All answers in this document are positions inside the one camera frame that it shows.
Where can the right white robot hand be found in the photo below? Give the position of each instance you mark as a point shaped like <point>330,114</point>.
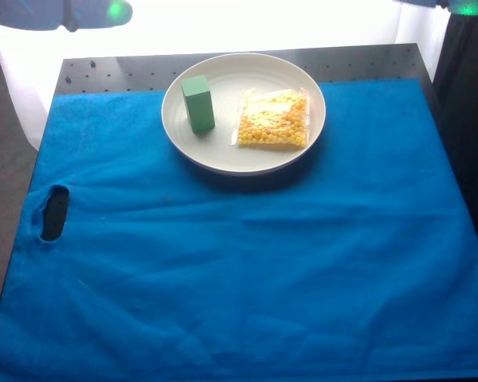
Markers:
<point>470,7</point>

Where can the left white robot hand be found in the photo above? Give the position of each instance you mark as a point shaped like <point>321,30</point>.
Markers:
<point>44,14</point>

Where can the green rectangular block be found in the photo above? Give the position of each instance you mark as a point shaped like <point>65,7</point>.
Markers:
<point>199,107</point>

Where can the bag of yellow corn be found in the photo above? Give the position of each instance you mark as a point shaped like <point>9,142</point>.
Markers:
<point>275,123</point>

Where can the white round plate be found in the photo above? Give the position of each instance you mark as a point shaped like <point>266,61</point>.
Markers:
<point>231,155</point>

